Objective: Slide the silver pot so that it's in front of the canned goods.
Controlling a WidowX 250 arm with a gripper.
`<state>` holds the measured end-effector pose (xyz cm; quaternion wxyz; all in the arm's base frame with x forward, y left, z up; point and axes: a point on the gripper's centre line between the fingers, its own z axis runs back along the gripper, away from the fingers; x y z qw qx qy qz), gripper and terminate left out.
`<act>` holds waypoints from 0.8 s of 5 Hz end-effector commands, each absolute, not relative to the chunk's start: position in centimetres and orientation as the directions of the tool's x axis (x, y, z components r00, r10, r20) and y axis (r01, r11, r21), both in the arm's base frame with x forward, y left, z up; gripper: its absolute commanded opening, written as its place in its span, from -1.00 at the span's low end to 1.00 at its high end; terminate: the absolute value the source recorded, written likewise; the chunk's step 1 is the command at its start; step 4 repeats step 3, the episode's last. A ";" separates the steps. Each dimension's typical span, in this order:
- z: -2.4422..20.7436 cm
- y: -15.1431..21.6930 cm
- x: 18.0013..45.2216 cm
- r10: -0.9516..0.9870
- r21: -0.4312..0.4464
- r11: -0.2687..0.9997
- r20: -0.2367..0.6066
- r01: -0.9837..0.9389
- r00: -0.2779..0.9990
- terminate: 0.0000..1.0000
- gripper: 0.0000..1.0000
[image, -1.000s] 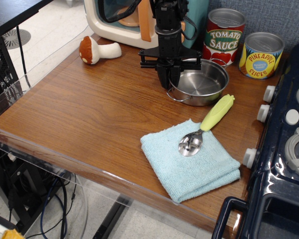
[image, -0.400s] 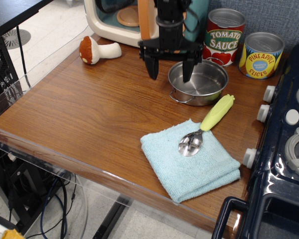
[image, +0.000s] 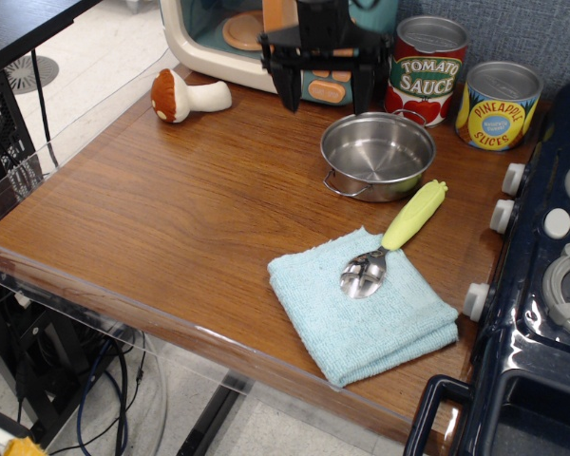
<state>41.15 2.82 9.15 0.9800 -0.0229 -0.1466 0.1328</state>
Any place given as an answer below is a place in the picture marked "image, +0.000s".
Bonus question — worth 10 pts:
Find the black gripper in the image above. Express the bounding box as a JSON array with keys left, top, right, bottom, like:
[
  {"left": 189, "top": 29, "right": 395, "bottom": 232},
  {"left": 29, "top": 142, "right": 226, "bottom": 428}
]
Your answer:
[{"left": 258, "top": 1, "right": 390, "bottom": 114}]

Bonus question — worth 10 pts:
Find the silver two-handled pot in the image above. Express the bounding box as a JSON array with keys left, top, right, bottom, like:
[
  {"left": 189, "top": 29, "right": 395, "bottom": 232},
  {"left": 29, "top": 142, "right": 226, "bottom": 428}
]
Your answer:
[{"left": 320, "top": 112, "right": 436, "bottom": 202}]

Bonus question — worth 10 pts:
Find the tomato sauce can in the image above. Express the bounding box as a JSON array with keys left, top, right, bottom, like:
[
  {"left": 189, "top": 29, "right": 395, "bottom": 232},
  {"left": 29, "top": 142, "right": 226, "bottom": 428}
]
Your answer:
[{"left": 384, "top": 15, "right": 469, "bottom": 127}]

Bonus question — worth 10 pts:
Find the teal toy microwave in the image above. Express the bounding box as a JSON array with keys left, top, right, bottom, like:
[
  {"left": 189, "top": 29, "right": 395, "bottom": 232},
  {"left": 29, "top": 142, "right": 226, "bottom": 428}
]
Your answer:
[{"left": 159, "top": 1, "right": 399, "bottom": 105}]

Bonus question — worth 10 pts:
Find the plush mushroom toy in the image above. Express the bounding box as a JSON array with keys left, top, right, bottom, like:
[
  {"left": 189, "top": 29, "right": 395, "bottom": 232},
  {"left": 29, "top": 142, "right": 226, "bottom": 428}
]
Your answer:
[{"left": 150, "top": 68, "right": 232, "bottom": 124}]

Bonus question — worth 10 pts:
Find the pineapple slices can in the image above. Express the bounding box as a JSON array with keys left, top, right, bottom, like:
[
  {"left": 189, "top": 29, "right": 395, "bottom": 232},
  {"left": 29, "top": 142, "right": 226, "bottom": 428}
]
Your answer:
[{"left": 455, "top": 61, "right": 543, "bottom": 152}]

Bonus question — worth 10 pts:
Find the white stove knob top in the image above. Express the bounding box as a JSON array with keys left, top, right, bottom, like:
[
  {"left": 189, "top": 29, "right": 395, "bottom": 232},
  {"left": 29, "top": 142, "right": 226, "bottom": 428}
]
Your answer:
[{"left": 502, "top": 163, "right": 525, "bottom": 197}]

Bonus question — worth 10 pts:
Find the white stove knob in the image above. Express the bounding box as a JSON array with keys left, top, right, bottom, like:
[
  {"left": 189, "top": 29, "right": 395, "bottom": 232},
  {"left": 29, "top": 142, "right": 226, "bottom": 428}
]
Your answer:
[
  {"left": 502, "top": 163, "right": 525, "bottom": 197},
  {"left": 489, "top": 199, "right": 515, "bottom": 235},
  {"left": 463, "top": 283, "right": 490, "bottom": 322}
]

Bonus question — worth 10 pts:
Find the white stove knob middle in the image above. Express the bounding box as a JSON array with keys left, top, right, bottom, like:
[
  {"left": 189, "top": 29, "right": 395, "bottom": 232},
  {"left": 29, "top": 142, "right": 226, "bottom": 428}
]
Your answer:
[{"left": 489, "top": 199, "right": 515, "bottom": 235}]

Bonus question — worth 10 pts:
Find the light blue folded cloth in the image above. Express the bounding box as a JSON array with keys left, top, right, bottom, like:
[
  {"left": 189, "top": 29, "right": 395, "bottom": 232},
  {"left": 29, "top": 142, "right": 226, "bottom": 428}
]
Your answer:
[{"left": 268, "top": 228, "right": 458, "bottom": 388}]

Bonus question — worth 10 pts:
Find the white stove knob bottom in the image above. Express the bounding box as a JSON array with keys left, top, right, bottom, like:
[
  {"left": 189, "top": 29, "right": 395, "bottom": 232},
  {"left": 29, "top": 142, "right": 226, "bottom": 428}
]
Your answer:
[{"left": 463, "top": 283, "right": 490, "bottom": 322}]

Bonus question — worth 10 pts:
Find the black table leg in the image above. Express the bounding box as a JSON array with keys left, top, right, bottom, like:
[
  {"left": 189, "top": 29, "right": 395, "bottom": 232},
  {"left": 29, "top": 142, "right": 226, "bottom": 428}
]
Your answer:
[{"left": 176, "top": 386, "right": 241, "bottom": 456}]

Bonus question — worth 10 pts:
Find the black side desk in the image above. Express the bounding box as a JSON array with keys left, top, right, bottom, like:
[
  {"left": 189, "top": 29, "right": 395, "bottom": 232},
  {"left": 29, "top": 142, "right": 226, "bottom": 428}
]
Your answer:
[{"left": 0, "top": 0, "right": 104, "bottom": 86}]

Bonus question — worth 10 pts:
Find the clear acrylic table guard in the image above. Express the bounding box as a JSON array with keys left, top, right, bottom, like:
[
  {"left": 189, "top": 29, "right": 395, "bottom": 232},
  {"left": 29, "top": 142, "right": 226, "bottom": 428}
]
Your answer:
[{"left": 0, "top": 18, "right": 409, "bottom": 428}]

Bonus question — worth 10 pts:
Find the dark blue toy stove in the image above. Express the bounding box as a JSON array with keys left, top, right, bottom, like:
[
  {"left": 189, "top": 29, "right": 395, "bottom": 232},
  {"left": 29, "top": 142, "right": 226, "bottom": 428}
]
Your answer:
[{"left": 405, "top": 83, "right": 570, "bottom": 455}]

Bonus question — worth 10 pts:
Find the yellow sponge object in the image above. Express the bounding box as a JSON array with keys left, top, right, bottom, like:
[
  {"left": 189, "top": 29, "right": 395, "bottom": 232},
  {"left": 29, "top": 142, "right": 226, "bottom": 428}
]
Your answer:
[{"left": 3, "top": 437, "right": 47, "bottom": 456}]

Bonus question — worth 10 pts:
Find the spoon with yellow corn handle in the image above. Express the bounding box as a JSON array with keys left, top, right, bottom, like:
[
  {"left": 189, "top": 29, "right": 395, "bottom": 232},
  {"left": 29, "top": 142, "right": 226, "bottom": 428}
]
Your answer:
[{"left": 339, "top": 180, "right": 448, "bottom": 299}]

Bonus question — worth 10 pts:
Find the blue cable under table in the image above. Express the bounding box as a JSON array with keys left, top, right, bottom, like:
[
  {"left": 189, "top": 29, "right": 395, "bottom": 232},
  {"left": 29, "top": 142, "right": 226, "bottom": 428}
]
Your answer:
[{"left": 75, "top": 332, "right": 129, "bottom": 456}]

